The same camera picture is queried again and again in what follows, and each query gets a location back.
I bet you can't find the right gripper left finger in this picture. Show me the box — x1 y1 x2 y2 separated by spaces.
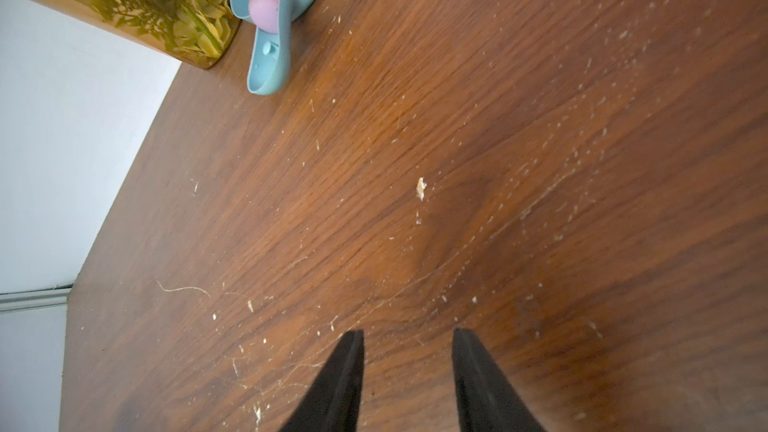
279 330 365 432

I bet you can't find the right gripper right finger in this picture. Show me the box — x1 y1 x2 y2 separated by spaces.
452 328 545 432

